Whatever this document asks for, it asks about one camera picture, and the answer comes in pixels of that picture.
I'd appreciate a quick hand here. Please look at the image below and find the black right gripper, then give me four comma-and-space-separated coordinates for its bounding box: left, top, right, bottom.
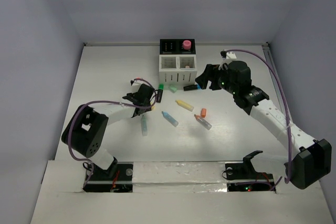
194, 63, 238, 95

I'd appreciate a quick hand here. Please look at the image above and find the black green capped highlighter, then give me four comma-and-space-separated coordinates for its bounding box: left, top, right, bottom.
156, 83, 164, 103

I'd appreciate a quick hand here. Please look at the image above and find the black blue capped highlighter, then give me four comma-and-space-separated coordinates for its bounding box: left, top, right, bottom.
183, 84, 201, 91

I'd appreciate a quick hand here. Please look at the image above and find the pink capped glue bottle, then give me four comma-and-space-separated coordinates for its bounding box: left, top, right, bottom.
182, 40, 192, 50

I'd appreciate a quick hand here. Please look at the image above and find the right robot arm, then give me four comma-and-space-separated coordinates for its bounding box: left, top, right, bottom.
195, 61, 332, 189

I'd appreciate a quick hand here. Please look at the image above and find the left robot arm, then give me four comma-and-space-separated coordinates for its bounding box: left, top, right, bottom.
61, 83, 155, 179

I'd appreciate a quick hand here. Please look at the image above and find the green pastel highlighter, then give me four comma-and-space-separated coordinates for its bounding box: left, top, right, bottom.
141, 115, 148, 136

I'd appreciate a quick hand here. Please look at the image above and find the green marker cap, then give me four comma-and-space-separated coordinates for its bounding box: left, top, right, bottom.
169, 85, 177, 93

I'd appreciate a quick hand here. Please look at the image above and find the blue pastel highlighter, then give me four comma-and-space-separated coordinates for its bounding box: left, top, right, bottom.
162, 111, 179, 127

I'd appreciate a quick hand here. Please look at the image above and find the orange marker cap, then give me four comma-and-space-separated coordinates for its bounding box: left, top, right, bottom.
201, 108, 207, 118

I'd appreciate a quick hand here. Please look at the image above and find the white slatted organizer box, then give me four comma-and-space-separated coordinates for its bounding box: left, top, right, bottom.
159, 55, 197, 87

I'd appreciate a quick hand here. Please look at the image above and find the yellow pastel highlighter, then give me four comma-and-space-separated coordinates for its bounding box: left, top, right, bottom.
175, 100, 194, 112

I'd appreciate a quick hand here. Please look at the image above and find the orange pastel highlighter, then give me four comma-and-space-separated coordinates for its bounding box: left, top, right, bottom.
194, 114, 212, 130

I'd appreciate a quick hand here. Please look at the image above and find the black slatted organizer box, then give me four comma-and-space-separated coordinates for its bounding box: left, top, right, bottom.
160, 39, 196, 55

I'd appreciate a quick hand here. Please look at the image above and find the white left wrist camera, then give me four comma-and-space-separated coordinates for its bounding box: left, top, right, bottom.
130, 78, 142, 88

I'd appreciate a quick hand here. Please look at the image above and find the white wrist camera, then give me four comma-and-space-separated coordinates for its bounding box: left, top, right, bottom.
220, 50, 237, 64
130, 78, 142, 88

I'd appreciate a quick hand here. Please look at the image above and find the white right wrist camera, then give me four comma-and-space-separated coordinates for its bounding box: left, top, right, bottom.
220, 50, 237, 64

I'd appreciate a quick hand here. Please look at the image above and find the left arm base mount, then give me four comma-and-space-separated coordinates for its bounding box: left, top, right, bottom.
83, 163, 133, 193

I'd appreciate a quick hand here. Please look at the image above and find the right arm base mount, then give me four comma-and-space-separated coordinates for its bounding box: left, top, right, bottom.
222, 151, 276, 193

